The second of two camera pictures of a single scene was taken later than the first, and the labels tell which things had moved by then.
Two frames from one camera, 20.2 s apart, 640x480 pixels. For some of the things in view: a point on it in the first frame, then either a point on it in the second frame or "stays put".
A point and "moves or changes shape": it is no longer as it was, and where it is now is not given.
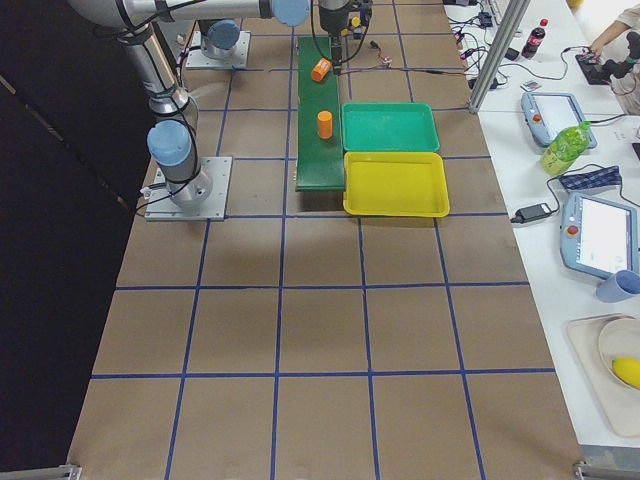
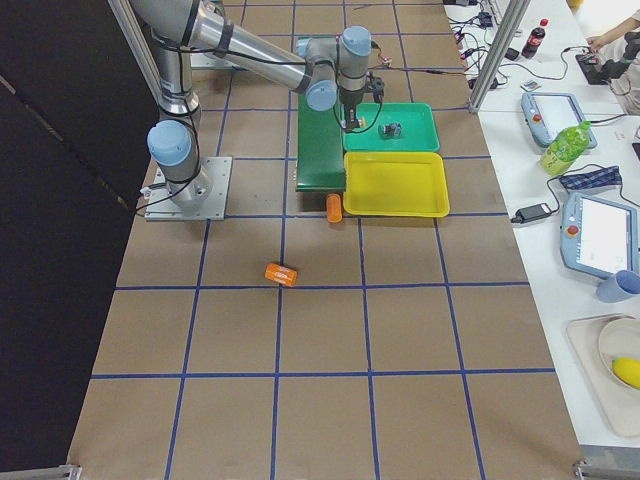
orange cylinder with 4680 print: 321,69 moves or changes shape
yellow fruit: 628,370 stays put
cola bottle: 534,41 stays put
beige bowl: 619,338 stays put
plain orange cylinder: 325,124 to 334,208
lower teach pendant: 598,238 stays put
